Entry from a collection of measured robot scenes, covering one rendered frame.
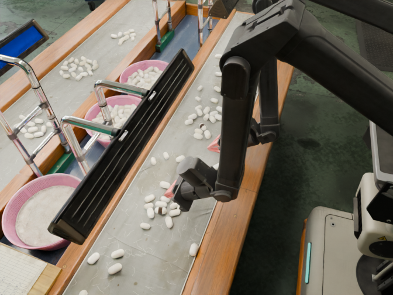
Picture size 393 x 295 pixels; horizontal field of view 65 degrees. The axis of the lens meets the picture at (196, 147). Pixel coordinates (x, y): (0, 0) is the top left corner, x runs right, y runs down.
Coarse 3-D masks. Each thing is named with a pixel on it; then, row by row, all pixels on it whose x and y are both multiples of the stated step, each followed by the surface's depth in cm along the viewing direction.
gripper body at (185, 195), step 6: (180, 186) 87; (186, 186) 85; (180, 192) 87; (186, 192) 85; (192, 192) 84; (174, 198) 84; (180, 198) 86; (186, 198) 86; (192, 198) 85; (198, 198) 85; (180, 204) 85; (186, 204) 87; (186, 210) 86
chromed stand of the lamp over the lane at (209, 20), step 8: (200, 0) 143; (208, 0) 157; (200, 8) 145; (208, 8) 160; (200, 16) 148; (208, 16) 162; (200, 24) 151; (208, 24) 166; (200, 32) 154; (208, 32) 170; (200, 40) 158; (200, 48) 161
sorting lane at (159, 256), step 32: (224, 32) 172; (192, 96) 137; (256, 96) 136; (192, 128) 124; (160, 160) 113; (128, 192) 105; (160, 192) 105; (128, 224) 97; (160, 224) 97; (192, 224) 97; (128, 256) 90; (160, 256) 90; (192, 256) 90; (96, 288) 85; (128, 288) 85; (160, 288) 84
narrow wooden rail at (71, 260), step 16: (208, 48) 157; (192, 80) 142; (160, 128) 121; (144, 160) 113; (128, 176) 106; (112, 208) 99; (96, 224) 94; (64, 256) 88; (80, 256) 88; (64, 272) 85; (64, 288) 84
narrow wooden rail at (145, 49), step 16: (176, 16) 186; (160, 32) 171; (144, 48) 159; (128, 64) 149; (144, 64) 164; (112, 80) 141; (112, 96) 142; (80, 112) 127; (80, 128) 126; (48, 144) 116; (48, 160) 113; (16, 176) 106; (32, 176) 107; (0, 192) 102; (0, 208) 98; (0, 224) 99
